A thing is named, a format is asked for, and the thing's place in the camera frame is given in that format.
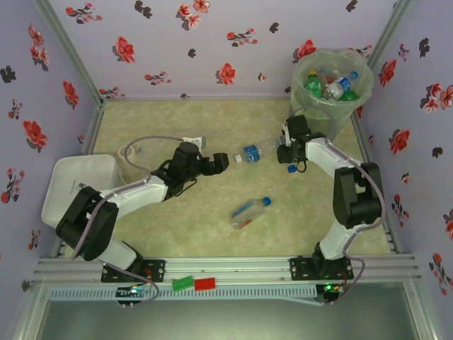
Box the bin with green liner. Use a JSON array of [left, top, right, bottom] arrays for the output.
[[285, 48, 375, 149]]

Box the clear bottle with blue cap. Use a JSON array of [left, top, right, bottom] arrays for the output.
[[230, 196, 273, 230]]

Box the beige tape roll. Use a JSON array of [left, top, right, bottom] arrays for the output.
[[117, 145, 137, 167]]

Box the white storage box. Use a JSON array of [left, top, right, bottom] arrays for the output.
[[41, 154, 125, 233]]

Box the red toy block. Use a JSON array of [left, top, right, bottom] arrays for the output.
[[193, 278, 217, 291]]

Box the green toy block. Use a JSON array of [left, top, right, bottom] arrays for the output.
[[171, 275, 195, 292]]

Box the right circuit board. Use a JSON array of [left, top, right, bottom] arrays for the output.
[[318, 281, 346, 305]]

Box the circuit board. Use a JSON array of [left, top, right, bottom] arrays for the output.
[[116, 286, 146, 309], [318, 281, 346, 305]]

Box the left circuit board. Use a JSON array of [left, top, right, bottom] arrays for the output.
[[116, 286, 146, 309]]

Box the left arm grey cable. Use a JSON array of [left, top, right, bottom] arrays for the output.
[[70, 135, 187, 306]]

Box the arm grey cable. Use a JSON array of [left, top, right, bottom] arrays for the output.
[[70, 135, 187, 306], [286, 105, 386, 306]]

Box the aluminium side rail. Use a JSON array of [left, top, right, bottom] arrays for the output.
[[352, 115, 403, 253]]

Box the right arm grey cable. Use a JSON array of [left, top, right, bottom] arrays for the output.
[[286, 105, 386, 306]]

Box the aluminium mounting rail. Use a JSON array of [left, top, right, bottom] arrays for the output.
[[35, 256, 420, 284]]

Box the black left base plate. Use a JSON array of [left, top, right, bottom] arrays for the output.
[[101, 259, 166, 284]]

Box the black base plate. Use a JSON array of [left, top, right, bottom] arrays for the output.
[[101, 259, 166, 284], [289, 255, 355, 283]]

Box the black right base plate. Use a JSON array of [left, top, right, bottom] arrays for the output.
[[289, 255, 355, 283]]

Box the white slotted cable duct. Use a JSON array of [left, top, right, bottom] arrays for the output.
[[47, 285, 318, 302]]

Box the aluminium corner post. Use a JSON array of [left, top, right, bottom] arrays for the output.
[[33, 0, 105, 106], [367, 0, 415, 68]]

